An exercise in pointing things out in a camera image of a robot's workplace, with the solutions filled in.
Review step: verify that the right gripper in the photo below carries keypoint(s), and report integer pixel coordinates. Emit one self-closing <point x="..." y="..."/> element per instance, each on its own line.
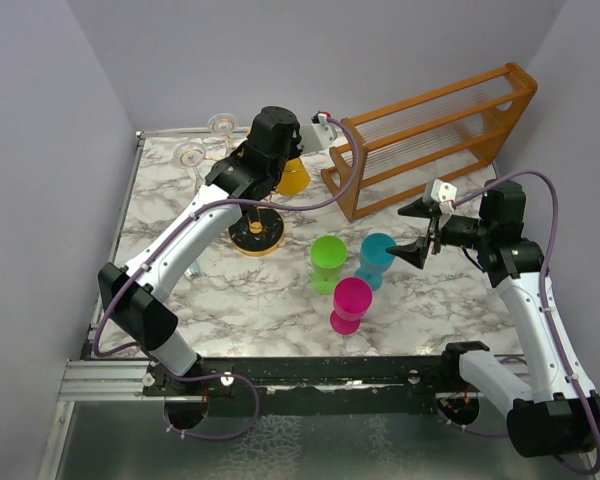
<point x="415" y="251"/>

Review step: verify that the teal plastic goblet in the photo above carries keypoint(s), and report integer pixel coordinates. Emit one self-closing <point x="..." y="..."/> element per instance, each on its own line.
<point x="374" y="260"/>

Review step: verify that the green plastic goblet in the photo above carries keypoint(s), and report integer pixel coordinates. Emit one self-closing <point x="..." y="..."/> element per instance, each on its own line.
<point x="328" y="254"/>

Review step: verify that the orange plastic goblet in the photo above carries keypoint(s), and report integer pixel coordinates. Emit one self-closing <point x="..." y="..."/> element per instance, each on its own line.
<point x="295" y="178"/>

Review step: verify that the clear wine glass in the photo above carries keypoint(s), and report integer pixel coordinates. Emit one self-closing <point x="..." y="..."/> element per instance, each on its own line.
<point x="223" y="125"/>
<point x="190" y="155"/>

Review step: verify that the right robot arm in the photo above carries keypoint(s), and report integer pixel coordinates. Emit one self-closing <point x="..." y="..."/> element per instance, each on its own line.
<point x="557" y="410"/>

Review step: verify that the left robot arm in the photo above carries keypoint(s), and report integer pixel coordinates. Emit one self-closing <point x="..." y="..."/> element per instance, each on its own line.
<point x="133" y="296"/>

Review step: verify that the wooden rack with clear rods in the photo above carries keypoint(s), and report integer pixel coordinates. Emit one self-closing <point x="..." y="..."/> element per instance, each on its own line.
<point x="448" y="132"/>

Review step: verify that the pink plastic goblet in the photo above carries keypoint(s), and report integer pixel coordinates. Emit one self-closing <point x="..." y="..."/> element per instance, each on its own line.
<point x="352" y="298"/>

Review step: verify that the light blue stapler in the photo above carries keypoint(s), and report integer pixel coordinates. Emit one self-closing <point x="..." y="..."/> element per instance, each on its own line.
<point x="193" y="270"/>

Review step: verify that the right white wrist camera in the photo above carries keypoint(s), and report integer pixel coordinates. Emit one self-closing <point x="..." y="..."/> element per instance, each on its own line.
<point x="439" y="196"/>

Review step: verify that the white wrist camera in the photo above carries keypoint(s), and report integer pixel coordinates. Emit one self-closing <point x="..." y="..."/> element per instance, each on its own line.
<point x="319" y="134"/>
<point x="439" y="196"/>

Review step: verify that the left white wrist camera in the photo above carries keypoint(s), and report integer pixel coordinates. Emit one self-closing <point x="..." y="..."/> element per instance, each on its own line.
<point x="319" y="134"/>

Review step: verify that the gold wire wine glass rack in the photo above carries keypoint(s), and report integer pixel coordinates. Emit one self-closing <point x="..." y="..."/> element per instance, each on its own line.
<point x="258" y="233"/>

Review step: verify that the black base frame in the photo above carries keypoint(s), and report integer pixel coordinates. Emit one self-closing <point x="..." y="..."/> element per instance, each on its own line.
<point x="316" y="386"/>

